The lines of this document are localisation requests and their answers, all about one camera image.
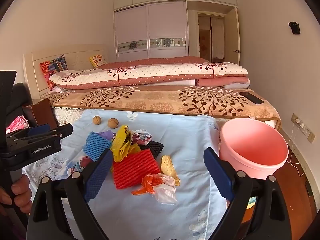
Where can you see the white bed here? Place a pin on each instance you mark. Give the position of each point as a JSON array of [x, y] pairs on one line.
[[75, 52]]

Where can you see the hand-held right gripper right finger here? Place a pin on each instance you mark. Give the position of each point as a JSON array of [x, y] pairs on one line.
[[217, 177]]

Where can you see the white door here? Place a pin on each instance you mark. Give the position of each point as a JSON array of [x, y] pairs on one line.
[[232, 35]]

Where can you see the pink plastic bucket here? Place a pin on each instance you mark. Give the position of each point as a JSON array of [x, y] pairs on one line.
[[250, 142]]

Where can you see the blue foam fruit net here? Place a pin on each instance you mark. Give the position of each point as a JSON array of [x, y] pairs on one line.
[[96, 145]]

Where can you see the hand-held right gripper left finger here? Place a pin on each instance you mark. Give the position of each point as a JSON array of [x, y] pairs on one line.
[[97, 175]]

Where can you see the brown leaf-print blanket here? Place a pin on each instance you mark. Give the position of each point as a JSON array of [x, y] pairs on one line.
[[155, 97]]

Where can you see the pink dotted cloth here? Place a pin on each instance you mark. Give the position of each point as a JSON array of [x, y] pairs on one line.
[[16, 125]]

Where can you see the black power bank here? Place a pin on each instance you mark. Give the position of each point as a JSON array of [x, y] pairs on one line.
[[309, 189]]

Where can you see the purple face mask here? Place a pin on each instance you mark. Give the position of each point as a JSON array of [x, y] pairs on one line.
[[107, 135]]

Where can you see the brown walnut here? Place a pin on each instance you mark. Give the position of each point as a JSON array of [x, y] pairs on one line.
[[112, 123], [97, 120]]

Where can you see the white plastic bag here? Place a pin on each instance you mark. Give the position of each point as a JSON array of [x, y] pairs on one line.
[[166, 192]]

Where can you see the polka dot folded quilt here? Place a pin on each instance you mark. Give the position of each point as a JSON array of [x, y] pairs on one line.
[[155, 73]]

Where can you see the white patterned wrapper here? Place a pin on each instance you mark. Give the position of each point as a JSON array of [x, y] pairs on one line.
[[142, 133]]

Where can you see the yellow fruit peel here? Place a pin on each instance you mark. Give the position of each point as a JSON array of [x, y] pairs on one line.
[[168, 167]]

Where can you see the grey folded blanket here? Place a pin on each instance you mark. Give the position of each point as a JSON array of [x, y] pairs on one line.
[[237, 85]]

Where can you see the black chair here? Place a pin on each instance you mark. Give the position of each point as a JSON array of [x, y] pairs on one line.
[[20, 95]]

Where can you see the red foam fruit net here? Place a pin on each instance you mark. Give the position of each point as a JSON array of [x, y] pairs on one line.
[[135, 167]]

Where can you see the brown wooden door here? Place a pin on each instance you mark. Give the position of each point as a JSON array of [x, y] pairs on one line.
[[211, 37]]

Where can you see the light blue floral cloth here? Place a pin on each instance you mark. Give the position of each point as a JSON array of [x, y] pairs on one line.
[[175, 135]]

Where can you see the black foam fruit net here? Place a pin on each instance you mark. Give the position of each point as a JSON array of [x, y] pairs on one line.
[[152, 148]]

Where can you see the colourful printed pillow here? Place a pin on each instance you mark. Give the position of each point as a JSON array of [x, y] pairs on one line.
[[53, 66]]

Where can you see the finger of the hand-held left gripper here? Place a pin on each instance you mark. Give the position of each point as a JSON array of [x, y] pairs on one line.
[[37, 130], [60, 133]]

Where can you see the yellow plastic wrapper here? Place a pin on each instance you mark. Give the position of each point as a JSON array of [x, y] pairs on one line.
[[121, 140]]

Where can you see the orange plastic bag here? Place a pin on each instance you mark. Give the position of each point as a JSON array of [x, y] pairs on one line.
[[147, 183]]

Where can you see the beige wall socket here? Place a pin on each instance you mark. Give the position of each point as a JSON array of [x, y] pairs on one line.
[[293, 117], [312, 137], [307, 131]]

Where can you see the pink folded blanket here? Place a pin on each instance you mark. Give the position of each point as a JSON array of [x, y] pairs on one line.
[[220, 82]]

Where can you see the black smartphone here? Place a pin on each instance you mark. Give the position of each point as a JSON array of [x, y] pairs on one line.
[[251, 97]]

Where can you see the white sliding door wardrobe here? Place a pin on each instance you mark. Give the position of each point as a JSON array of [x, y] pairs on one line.
[[150, 25]]

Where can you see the person's left hand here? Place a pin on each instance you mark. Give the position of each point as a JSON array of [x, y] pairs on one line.
[[23, 195]]

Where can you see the black wall device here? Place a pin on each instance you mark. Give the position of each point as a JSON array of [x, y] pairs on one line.
[[294, 27]]

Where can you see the yellow floral pillow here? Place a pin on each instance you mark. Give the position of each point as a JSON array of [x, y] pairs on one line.
[[98, 60]]

